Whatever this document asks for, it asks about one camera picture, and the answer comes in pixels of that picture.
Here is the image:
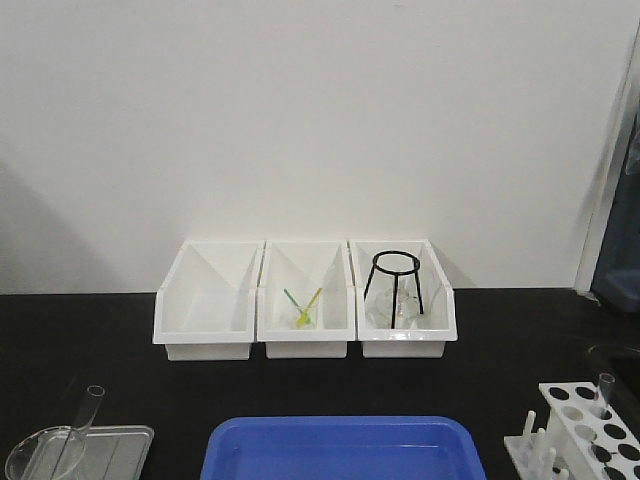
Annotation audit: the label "white middle storage bin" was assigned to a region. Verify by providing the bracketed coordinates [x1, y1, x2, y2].
[257, 240, 356, 359]

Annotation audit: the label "black lab sink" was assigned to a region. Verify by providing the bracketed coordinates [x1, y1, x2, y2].
[587, 344, 639, 401]

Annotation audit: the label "white left storage bin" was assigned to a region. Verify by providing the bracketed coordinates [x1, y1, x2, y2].
[153, 240, 265, 362]

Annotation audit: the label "white test tube rack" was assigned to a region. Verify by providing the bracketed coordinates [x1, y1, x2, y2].
[504, 382, 639, 480]

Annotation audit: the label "test tube in rack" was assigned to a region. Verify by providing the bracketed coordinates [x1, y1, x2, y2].
[590, 372, 616, 420]

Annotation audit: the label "white storage bin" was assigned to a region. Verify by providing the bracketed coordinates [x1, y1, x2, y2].
[153, 240, 265, 362]
[348, 239, 458, 358]
[257, 240, 356, 359]

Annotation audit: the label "grey metal tray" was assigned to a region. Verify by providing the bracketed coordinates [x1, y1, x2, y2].
[19, 424, 154, 480]

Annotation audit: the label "clear glass test tube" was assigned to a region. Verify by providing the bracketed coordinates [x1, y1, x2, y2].
[50, 384, 106, 479]

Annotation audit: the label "green yellow plastic sticks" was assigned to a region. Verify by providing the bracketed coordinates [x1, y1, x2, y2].
[284, 288, 323, 330]

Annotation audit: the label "white right storage bin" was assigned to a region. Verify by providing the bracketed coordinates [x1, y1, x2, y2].
[348, 239, 458, 358]

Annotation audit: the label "black wire tripod stand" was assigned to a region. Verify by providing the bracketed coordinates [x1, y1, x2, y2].
[364, 250, 425, 315]

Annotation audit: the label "grey pegboard drying rack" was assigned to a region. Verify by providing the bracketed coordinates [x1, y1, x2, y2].
[591, 131, 639, 313]

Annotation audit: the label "clear glassware in bin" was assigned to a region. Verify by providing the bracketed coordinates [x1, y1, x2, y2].
[366, 285, 420, 330]

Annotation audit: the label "blue plastic tray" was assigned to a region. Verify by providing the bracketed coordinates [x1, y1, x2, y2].
[200, 416, 486, 479]

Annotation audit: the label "clear glass beaker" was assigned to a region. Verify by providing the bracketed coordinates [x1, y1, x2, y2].
[5, 426, 87, 479]

